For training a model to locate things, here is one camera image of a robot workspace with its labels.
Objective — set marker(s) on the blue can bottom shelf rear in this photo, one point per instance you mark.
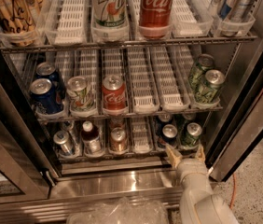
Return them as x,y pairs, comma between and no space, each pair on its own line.
161,121

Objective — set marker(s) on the stainless steel fridge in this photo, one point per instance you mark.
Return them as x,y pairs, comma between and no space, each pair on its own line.
156,74

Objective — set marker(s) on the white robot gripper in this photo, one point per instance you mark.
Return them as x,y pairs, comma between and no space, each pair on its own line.
191,165

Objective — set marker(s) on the green can middle shelf front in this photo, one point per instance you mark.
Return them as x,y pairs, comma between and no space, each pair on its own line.
210,86

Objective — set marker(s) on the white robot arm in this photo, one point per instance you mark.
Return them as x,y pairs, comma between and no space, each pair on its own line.
198,203

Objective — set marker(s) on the white 7up can middle shelf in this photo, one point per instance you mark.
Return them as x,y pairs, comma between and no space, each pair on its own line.
80,93

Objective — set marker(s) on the green can bottom shelf rear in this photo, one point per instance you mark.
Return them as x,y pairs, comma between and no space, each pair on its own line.
183,119

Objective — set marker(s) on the blue Pepsi can front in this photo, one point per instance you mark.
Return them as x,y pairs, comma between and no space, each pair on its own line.
45,97

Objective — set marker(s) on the red Coca-Cola can middle shelf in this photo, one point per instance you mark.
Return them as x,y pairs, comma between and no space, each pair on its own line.
114,93

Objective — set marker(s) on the silver can bottom shelf rear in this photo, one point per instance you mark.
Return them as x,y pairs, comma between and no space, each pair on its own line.
70,127

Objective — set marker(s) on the green can shelf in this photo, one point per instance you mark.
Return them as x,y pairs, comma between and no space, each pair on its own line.
183,119
191,135
203,63
210,86

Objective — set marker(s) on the green can middle shelf rear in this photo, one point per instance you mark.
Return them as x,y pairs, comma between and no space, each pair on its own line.
203,63

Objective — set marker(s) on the blue Pepsi can rear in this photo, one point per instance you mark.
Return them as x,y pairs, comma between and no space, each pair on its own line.
49,71

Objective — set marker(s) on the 7up bottle top shelf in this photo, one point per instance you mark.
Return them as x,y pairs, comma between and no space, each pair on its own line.
109,19

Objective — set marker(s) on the fridge left glass door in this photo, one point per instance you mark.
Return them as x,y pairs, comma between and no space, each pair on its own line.
24,159

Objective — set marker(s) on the dark bottle white cap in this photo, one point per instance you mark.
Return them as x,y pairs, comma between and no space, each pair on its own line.
90,137

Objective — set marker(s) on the fridge right door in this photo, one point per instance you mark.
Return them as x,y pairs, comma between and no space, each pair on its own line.
233,132

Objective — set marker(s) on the green can bottom shelf front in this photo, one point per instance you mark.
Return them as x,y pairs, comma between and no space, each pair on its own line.
191,135

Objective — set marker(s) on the blue pepsi can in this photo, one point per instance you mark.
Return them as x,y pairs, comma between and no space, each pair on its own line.
45,97
49,71

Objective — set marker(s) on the copper can bottom shelf front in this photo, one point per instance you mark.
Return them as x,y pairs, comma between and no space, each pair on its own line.
118,140

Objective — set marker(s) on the blue can bottom shelf front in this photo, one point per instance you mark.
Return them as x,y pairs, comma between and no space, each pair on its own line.
168,135

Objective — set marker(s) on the silver can bottom shelf front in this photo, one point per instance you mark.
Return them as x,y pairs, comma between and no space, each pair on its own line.
63,141

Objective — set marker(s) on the Coca-Cola bottle top shelf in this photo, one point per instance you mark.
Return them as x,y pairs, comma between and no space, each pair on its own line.
154,18

